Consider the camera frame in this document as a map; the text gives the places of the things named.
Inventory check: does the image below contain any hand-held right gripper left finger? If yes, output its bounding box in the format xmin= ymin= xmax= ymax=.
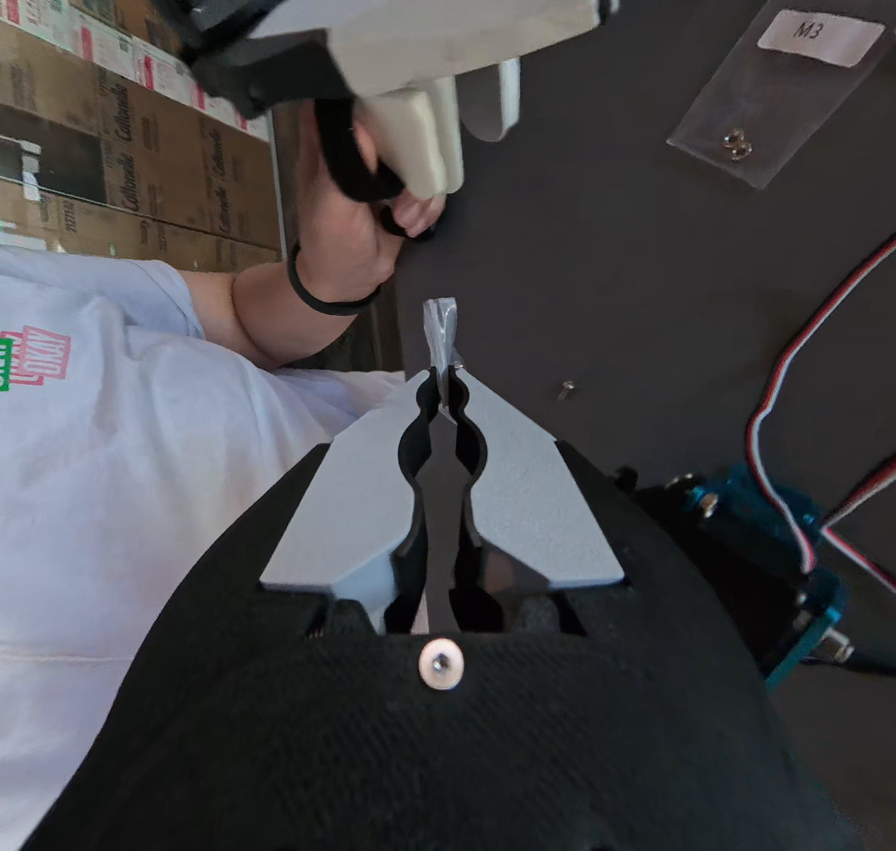
xmin=260 ymin=368 xmax=443 ymax=633

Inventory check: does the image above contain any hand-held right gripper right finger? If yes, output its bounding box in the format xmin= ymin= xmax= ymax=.
xmin=444 ymin=366 xmax=625 ymax=633

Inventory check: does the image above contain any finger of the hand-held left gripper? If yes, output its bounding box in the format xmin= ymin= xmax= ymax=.
xmin=455 ymin=58 xmax=522 ymax=143
xmin=248 ymin=0 xmax=622 ymax=99

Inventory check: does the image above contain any clear bag of screws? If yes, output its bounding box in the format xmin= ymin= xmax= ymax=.
xmin=422 ymin=296 xmax=463 ymax=418

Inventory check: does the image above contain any blue servo bracket assembly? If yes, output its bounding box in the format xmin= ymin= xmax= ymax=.
xmin=615 ymin=462 xmax=856 ymax=691

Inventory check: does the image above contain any person's left forearm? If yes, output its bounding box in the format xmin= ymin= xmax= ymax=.
xmin=178 ymin=263 xmax=365 ymax=370

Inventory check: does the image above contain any person's left hand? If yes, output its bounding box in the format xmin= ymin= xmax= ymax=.
xmin=290 ymin=98 xmax=449 ymax=306

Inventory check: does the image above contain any stack of cardboard boxes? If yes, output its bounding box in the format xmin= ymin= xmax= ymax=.
xmin=0 ymin=0 xmax=284 ymax=265

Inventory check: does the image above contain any black wristband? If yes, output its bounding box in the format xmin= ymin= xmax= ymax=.
xmin=286 ymin=240 xmax=385 ymax=317

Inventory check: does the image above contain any person's white t-shirt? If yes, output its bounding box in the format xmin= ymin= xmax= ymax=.
xmin=0 ymin=245 xmax=408 ymax=851

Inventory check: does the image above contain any clear bag with two nuts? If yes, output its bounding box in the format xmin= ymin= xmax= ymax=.
xmin=666 ymin=0 xmax=896 ymax=190

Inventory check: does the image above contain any servo cable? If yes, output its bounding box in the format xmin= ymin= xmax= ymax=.
xmin=744 ymin=235 xmax=896 ymax=589

